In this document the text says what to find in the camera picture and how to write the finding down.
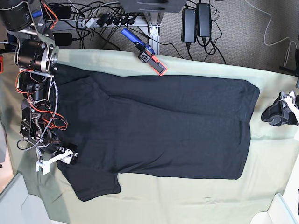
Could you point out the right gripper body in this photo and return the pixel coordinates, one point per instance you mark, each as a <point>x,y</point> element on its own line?
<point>51,144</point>

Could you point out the black T-shirt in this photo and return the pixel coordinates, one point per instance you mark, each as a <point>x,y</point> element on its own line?
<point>166,126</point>

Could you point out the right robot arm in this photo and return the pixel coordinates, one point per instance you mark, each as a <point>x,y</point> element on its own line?
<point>31,22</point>

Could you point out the black clamp at right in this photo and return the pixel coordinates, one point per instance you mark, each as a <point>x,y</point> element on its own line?
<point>291,72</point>

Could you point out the light green table cloth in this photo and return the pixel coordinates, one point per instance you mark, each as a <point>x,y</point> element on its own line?
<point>146,199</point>

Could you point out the white bin left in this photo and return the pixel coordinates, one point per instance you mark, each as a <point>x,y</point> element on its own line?
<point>17,206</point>

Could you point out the white bin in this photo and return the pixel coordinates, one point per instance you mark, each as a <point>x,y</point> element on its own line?
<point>282,210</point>
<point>17,206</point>

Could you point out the white bin right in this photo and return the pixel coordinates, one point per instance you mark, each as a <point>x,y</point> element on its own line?
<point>282,210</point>

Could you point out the orange clamp pad left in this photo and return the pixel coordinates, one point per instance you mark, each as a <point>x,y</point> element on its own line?
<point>1,64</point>

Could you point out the black power brick left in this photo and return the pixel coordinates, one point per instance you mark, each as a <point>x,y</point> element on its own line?
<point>63,39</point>

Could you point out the black power brick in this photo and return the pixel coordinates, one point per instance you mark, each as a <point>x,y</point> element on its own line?
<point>188,25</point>
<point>63,39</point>
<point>204,20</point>

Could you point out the blue orange bar clamp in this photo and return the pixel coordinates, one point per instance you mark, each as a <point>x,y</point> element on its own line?
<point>147,54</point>

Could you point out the black power brick right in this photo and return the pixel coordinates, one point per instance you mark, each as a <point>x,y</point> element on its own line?
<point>188,25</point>

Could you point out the white power strip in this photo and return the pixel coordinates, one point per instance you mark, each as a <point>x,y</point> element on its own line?
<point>112,22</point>

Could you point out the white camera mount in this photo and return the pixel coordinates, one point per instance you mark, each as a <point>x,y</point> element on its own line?
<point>290,100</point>
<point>44,165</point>

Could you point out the aluminium frame post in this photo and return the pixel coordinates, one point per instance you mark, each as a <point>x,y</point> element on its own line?
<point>154,22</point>

